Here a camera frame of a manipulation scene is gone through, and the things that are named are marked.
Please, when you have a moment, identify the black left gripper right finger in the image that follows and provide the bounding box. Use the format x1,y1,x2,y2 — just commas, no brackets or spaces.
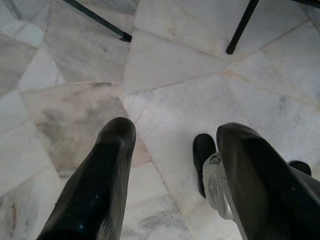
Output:
215,121,320,240

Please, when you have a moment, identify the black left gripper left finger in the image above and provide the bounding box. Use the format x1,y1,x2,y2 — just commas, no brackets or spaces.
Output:
36,116,137,240

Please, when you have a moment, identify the black robot right foot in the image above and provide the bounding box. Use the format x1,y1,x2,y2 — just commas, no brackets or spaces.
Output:
287,159,313,177

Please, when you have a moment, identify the black robot foot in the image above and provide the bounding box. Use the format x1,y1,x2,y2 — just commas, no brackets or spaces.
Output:
287,159,313,177
191,133,218,200

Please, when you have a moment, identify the black robot left foot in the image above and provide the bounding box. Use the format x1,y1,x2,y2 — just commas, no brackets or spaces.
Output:
191,133,218,200

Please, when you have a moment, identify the black table leg frame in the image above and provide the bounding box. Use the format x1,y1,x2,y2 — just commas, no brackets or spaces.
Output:
61,0,261,55

